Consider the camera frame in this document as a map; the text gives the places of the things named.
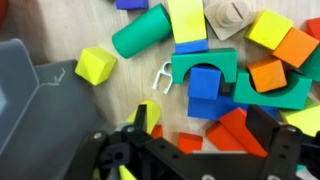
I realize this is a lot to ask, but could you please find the green cylinder block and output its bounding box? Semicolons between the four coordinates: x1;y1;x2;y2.
112;4;172;59

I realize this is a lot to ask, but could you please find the lower green arch block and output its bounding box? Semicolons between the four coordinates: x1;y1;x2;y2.
231;69;312;110

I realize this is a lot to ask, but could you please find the red triangular block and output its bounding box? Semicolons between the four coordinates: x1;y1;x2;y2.
205;108;268;157

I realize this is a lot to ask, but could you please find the green triangular block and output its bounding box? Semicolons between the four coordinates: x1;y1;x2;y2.
300;45;320;82

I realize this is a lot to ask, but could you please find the long yellow rectangular block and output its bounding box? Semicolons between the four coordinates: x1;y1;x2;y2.
167;0;207;44

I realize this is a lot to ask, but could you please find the yellow cylinder block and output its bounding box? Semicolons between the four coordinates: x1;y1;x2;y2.
126;100;161;134

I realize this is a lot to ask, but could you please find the yellow diamond cube block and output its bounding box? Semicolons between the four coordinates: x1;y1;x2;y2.
75;46;117;85

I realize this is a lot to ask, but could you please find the blue cube block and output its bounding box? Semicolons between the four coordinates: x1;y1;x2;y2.
188;66;221;100

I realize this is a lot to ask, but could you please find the upper green arch block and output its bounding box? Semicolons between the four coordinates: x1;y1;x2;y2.
171;48;238;84

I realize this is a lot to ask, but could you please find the purple cube block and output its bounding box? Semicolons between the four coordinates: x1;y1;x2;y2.
115;0;149;10

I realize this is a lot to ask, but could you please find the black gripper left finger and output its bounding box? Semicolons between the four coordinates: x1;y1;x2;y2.
122;105;149;144

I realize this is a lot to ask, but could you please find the white plastic clip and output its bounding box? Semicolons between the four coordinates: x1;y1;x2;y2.
152;61;173;94

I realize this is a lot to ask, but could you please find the blue flat block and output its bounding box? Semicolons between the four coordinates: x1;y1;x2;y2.
187;94;279;121

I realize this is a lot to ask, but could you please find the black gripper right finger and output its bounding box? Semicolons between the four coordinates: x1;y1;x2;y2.
246;105;302;180

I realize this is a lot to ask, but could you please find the small orange cube block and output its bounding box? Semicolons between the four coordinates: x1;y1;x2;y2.
247;57;287;93

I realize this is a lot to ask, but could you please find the green arch block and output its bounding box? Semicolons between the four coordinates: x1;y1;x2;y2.
171;48;238;84
231;69;312;110

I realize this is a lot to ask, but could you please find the grey plastic bin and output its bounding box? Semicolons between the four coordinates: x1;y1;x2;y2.
0;39;105;180

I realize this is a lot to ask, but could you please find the red cube block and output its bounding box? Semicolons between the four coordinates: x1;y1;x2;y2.
306;17;320;41

